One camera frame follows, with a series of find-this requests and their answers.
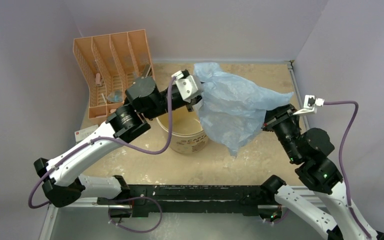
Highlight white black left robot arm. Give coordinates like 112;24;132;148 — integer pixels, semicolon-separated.
34;70;203;208

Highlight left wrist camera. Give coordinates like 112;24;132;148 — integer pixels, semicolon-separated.
171;69;204;103

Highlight pink plastic desk organizer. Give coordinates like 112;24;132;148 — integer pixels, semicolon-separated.
73;29;153;125

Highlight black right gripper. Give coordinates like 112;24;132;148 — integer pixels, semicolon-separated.
249;102;301;162

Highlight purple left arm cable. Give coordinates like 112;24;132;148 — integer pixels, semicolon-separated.
27;75;180;210

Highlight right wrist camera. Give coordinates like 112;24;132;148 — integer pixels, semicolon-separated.
293;95;325;116

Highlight light blue plastic trash bag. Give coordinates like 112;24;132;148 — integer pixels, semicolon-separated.
193;62;294;157

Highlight beige plastic trash bin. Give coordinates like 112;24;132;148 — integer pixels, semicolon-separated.
169;107;210;155

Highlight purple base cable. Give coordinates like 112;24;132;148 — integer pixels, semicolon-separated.
107;196;164;233

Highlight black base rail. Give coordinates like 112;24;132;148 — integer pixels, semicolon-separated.
97;184;287;221

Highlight blue correction tape package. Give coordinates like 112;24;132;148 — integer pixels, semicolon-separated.
106;89;125;103

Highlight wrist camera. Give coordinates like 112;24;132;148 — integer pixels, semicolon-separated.
171;69;204;103
293;95;325;116

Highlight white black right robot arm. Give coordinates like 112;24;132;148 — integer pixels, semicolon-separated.
260;104;384;240

